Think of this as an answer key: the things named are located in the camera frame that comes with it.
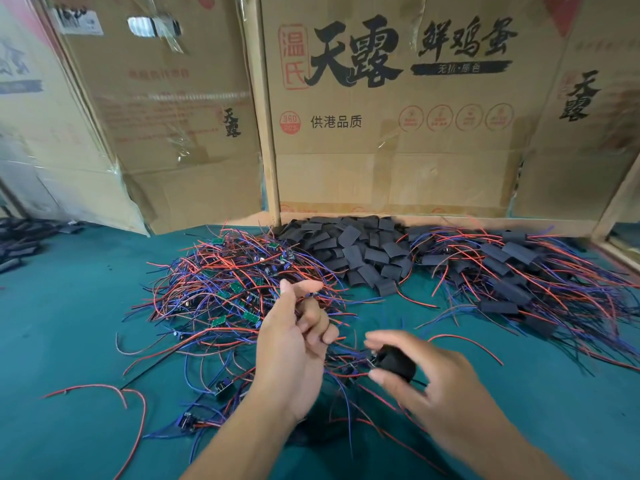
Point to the person's right hand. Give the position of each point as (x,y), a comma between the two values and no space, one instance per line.
(450,394)

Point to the narrow printed cardboard box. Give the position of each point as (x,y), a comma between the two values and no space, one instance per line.
(580,144)

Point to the person's left forearm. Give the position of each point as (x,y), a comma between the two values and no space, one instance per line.
(240,444)

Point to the large printed cardboard box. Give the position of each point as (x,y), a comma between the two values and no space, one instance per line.
(400,144)

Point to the person's right forearm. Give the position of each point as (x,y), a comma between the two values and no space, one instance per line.
(505,457)

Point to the black heat shrink sleeve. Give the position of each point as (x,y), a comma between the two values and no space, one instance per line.
(397,362)

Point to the plastic covered cardboard sheet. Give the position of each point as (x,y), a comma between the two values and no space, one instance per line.
(55,144)

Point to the person's left thumb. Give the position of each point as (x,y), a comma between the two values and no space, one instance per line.
(300,289)

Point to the person's right thumb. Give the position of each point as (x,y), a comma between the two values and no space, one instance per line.
(395,384)

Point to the pile of empty black sleeves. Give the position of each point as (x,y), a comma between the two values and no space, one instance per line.
(350,249)

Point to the person's left hand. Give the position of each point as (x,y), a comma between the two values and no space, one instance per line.
(285,354)

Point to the small heap of dark sleeves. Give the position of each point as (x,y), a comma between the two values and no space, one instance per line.
(25,239)

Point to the green felt table cover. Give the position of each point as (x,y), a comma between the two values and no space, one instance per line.
(65,334)

